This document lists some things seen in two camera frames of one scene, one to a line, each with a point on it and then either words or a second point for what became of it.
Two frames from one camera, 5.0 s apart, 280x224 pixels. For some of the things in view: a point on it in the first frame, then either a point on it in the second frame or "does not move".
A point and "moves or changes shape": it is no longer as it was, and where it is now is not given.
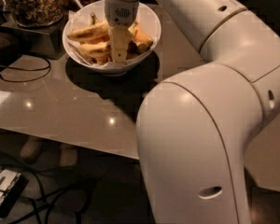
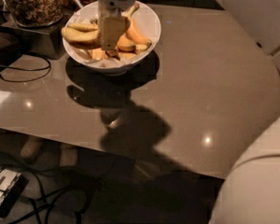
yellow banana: x=100 y=50 -> x=83 y=27
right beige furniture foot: x=68 y=155 does not move
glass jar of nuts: x=34 y=6 does not move
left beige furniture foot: x=32 y=150 does not move
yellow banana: x=95 y=32 moves or changes shape
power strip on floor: x=7 y=185 does not move
